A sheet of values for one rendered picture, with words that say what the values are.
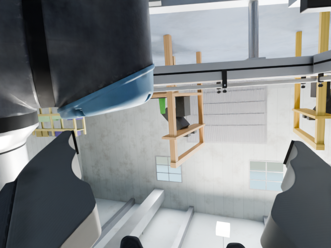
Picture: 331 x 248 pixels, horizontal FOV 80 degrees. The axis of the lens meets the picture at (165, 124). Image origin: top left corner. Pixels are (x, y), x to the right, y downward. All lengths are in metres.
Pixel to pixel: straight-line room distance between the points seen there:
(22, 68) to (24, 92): 0.02
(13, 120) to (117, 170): 10.57
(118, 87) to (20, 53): 0.08
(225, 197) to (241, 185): 0.87
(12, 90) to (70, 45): 0.06
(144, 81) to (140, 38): 0.05
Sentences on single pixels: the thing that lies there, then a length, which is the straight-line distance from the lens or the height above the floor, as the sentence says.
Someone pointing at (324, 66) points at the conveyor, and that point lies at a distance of 1.19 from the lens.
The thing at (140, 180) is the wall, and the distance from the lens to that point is 10.30.
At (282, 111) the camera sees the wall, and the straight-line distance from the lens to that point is 8.49.
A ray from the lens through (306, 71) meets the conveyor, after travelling 1.25.
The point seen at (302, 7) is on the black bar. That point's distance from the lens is 0.37.
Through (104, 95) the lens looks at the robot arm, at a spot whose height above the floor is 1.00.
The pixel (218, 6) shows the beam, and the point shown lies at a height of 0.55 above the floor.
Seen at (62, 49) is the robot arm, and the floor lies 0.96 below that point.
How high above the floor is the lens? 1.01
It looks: 7 degrees up
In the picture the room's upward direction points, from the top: 177 degrees clockwise
